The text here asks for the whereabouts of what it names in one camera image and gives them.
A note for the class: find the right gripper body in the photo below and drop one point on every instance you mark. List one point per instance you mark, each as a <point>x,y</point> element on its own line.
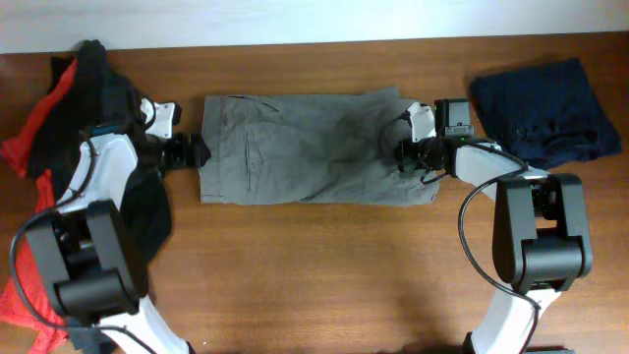
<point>419,154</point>

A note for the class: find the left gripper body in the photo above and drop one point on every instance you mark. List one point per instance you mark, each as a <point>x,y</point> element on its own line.
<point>174,153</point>

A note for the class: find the folded navy garment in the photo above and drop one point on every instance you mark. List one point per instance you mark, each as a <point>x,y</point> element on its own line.
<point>547,114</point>

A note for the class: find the grey shorts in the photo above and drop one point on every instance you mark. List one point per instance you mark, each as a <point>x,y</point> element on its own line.
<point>309,148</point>

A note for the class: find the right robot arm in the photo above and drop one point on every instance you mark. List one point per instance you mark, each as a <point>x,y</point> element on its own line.
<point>541,237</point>

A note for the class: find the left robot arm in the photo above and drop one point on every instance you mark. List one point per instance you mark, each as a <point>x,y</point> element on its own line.
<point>93,247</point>

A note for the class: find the black t-shirt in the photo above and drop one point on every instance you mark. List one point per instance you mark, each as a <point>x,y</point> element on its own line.
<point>88,95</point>

